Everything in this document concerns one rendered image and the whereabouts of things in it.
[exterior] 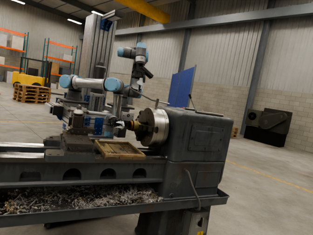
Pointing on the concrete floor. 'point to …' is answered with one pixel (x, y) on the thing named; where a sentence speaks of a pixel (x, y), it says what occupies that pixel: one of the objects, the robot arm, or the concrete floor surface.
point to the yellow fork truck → (31, 78)
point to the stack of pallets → (31, 93)
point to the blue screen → (181, 88)
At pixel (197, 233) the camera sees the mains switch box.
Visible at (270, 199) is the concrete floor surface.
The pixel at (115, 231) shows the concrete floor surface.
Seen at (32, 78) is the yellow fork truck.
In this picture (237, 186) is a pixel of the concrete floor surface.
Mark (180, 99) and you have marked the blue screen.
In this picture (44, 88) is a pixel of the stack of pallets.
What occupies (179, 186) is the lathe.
